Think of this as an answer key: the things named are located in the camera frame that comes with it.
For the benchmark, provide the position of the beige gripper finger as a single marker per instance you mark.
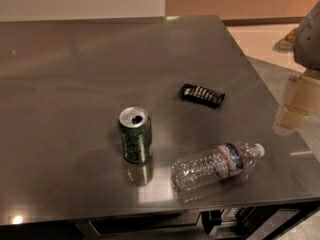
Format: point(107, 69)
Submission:
point(301, 98)

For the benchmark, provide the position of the black rxbar chocolate bar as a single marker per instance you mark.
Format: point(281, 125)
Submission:
point(202, 95)

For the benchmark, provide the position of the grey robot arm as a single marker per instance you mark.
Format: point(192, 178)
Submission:
point(306, 49)

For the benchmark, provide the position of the green soda can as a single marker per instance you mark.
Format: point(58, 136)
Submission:
point(136, 134)

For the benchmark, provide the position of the clear plastic water bottle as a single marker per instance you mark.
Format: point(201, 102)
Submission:
point(213, 165)

